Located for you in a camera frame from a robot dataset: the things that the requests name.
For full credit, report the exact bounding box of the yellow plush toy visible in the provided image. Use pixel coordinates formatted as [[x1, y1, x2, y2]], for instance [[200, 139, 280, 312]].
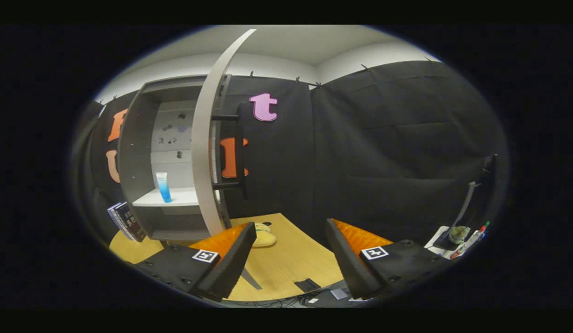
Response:
[[252, 222, 277, 247]]

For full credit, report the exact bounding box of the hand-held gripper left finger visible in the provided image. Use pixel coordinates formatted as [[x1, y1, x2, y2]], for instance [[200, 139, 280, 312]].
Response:
[[129, 222, 257, 302]]

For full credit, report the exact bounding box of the white paper sheet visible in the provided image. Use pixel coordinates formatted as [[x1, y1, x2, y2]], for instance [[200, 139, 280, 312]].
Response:
[[424, 226, 459, 259]]

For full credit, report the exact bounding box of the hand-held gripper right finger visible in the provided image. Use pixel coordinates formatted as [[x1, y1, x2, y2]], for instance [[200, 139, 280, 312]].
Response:
[[325, 219, 451, 300]]

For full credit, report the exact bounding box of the flat black device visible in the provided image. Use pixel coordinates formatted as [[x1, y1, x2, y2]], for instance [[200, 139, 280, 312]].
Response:
[[294, 278, 322, 293]]

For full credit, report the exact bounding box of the dark navy book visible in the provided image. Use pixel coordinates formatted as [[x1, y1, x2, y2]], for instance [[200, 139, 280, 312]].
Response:
[[114, 202, 147, 242]]

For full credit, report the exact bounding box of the red capped marker pen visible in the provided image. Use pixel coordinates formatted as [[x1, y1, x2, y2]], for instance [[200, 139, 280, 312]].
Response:
[[450, 222, 491, 259]]

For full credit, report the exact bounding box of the black backdrop cloth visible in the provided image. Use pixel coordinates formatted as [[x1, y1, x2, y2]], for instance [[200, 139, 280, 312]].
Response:
[[76, 60, 509, 250]]

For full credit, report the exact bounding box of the grey cabinet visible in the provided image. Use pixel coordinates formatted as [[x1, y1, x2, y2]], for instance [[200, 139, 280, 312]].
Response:
[[118, 75, 232, 242]]

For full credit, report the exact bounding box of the blue white cosmetic tube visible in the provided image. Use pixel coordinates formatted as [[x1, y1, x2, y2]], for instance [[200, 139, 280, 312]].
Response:
[[156, 172, 173, 203]]

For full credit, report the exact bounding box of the light blue book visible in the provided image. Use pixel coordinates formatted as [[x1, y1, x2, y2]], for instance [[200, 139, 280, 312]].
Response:
[[107, 205, 125, 239]]

